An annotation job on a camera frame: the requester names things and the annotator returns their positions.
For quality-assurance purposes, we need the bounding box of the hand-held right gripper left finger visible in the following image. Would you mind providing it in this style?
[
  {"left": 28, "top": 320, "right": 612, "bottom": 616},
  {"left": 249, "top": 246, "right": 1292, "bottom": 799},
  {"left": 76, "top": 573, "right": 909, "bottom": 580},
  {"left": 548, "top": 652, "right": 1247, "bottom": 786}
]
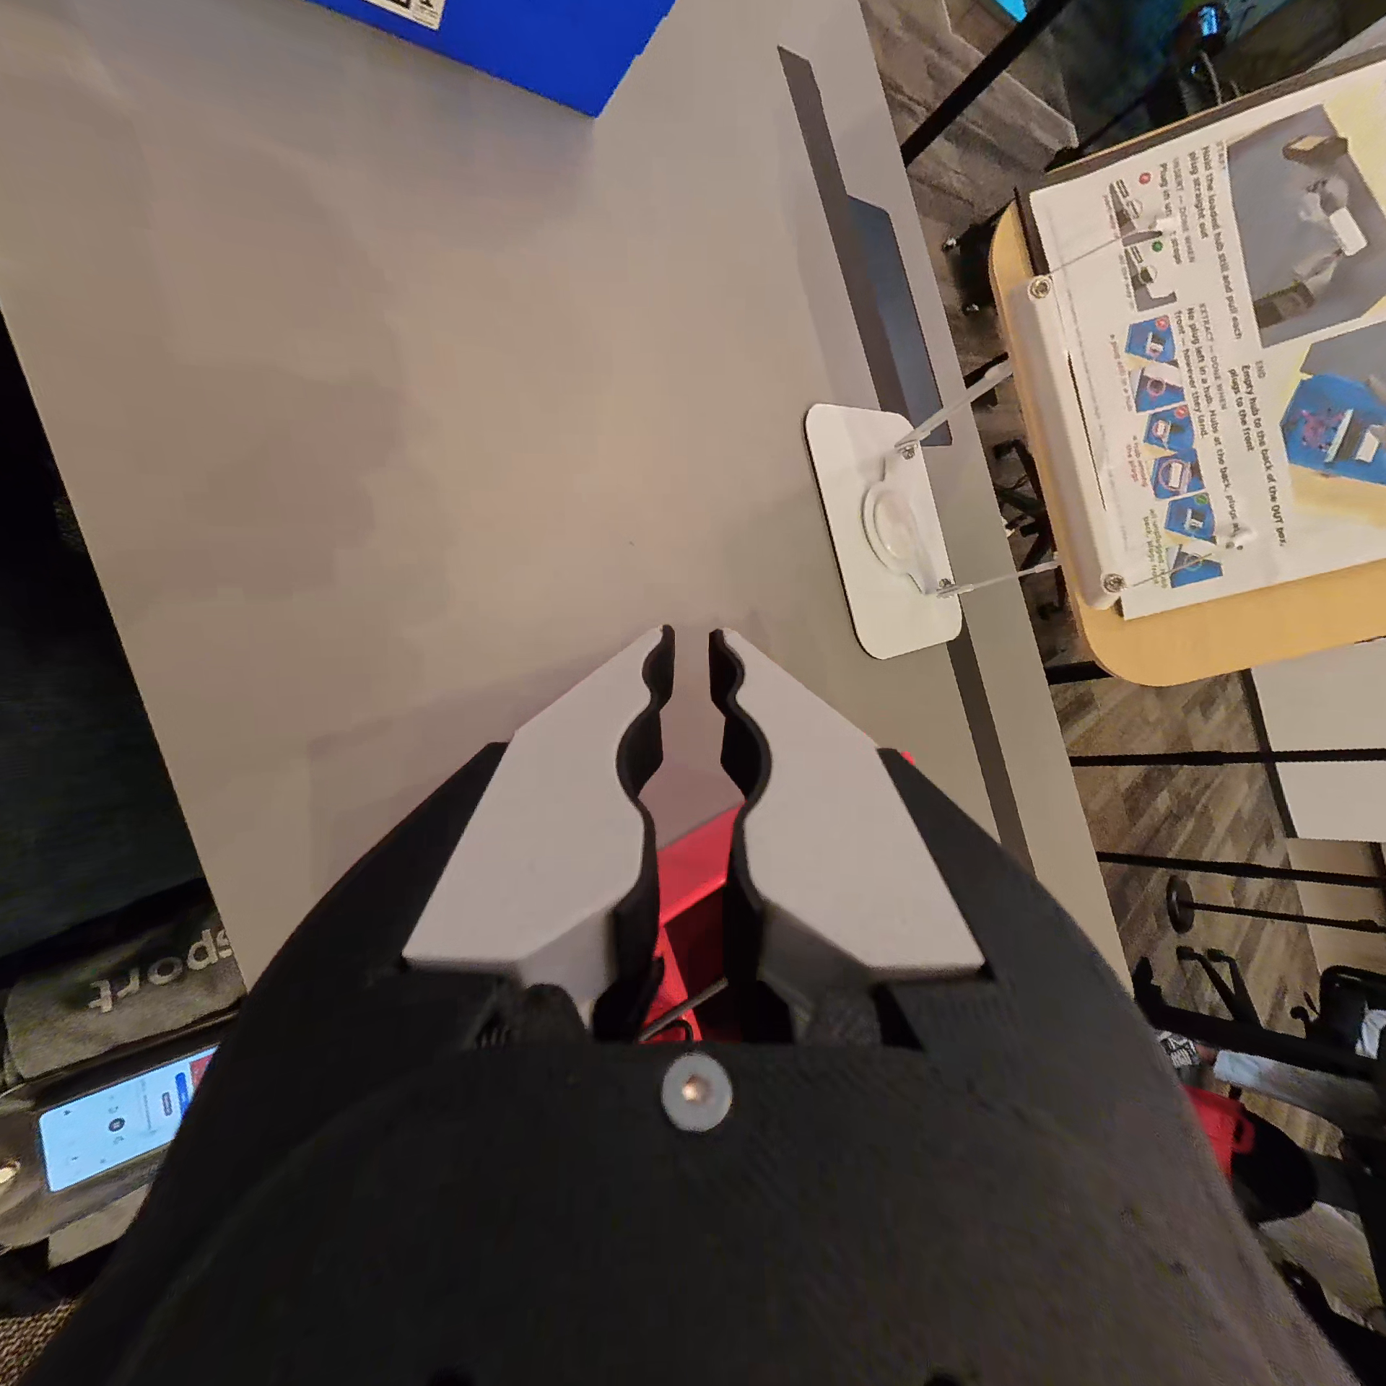
[{"left": 401, "top": 624, "right": 681, "bottom": 1030}]

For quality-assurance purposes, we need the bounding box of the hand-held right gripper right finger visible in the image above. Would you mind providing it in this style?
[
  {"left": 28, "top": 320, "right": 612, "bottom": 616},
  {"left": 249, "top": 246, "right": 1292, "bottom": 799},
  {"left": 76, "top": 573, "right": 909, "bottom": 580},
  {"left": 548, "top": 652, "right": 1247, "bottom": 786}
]
[{"left": 709, "top": 629, "right": 995, "bottom": 1030}]

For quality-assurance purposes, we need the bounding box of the red plastic bin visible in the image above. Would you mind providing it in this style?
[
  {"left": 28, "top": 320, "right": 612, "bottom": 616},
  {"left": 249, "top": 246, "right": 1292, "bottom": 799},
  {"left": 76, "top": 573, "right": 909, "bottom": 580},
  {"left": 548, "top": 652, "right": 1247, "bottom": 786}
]
[{"left": 647, "top": 748, "right": 916, "bottom": 1037}]

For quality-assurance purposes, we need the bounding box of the blue plastic bin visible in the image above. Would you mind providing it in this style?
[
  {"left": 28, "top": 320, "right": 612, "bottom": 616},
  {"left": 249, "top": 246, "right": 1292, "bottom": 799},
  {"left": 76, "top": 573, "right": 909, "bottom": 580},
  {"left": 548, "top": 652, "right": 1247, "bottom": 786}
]
[{"left": 304, "top": 0, "right": 683, "bottom": 121}]

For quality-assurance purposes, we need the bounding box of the black light stand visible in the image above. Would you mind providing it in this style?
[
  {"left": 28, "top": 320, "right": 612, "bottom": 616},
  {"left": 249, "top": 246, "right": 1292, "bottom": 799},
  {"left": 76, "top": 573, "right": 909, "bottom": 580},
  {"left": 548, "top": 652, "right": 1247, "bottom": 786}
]
[{"left": 1051, "top": 738, "right": 1386, "bottom": 1127}]

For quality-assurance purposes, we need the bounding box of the wooden display board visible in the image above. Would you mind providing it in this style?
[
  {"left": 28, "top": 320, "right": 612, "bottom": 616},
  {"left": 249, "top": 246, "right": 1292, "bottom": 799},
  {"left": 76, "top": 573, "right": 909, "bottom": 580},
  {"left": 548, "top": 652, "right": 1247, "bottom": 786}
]
[{"left": 993, "top": 55, "right": 1386, "bottom": 690}]

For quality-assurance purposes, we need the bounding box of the dark grey bag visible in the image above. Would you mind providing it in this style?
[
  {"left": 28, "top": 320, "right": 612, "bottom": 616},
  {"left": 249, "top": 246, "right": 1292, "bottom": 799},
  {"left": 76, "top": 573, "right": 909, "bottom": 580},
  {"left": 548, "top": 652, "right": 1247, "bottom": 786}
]
[{"left": 0, "top": 900, "right": 244, "bottom": 1084}]

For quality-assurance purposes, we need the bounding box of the black device with screen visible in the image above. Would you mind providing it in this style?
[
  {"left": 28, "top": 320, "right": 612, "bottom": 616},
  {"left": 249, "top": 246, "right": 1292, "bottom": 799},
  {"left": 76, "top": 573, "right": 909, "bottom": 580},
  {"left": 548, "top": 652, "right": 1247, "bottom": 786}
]
[{"left": 33, "top": 1040, "right": 223, "bottom": 1200}]

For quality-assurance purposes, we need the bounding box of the printed instruction sheet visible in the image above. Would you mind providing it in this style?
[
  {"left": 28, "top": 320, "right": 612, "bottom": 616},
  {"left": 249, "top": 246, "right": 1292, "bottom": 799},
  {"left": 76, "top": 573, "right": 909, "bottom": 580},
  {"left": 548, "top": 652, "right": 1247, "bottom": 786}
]
[{"left": 1028, "top": 61, "right": 1386, "bottom": 598}]

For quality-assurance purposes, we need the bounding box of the black metal post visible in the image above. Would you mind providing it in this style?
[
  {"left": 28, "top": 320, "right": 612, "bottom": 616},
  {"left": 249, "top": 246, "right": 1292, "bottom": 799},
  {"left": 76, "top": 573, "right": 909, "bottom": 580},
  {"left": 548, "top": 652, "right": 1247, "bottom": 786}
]
[{"left": 899, "top": 0, "right": 1074, "bottom": 164}]

